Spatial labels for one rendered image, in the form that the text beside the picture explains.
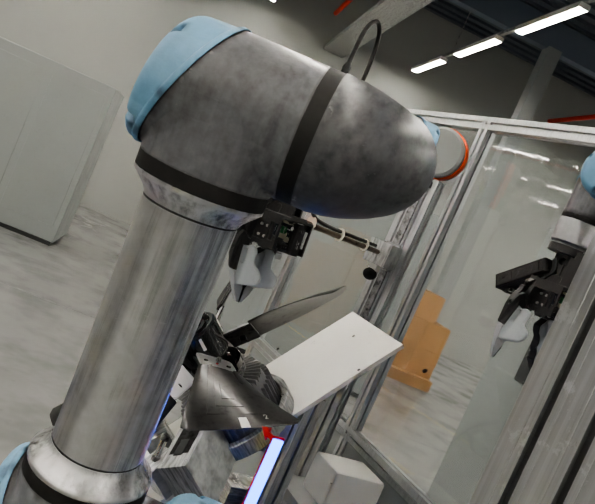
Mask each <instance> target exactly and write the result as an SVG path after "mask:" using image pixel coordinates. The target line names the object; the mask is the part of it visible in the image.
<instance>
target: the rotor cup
mask: <svg viewBox="0 0 595 504"><path fill-rule="evenodd" d="M223 334H224V332H223V331H222V330H221V328H220V326H219V324H218V322H217V318H216V316H215V315H214V314H213V313H211V312H204V313H203V315H202V318H201V320H200V323H199V325H198V328H197V330H196V332H195V335H194V337H193V340H192V342H191V345H190V347H189V349H188V352H187V354H186V357H185V359H184V362H183V364H182V365H183V366H184V367H185V369H186V370H187V371H188V372H189V373H190V374H191V375H192V376H193V377H194V376H195V373H196V370H197V368H198V364H197V363H196V361H195V360H194V359H193V356H195V357H197V356H196V353H203V354H206V355H209V356H213V357H216V358H217V357H218V356H219V357H221V358H222V359H223V360H226V361H229V362H230V363H232V365H233V366H234V368H235V370H236V372H238V371H239V370H240V368H241V366H242V363H243V357H242V355H241V353H240V351H239V349H238V348H236V347H233V346H228V340H227V339H226V338H225V337H224V336H223ZM200 339H202V341H203V343H204V345H205V347H206V349H207V350H206V351H204V350H203V348H202V346H201V344H200V343H199V341H198V340H200Z"/></svg>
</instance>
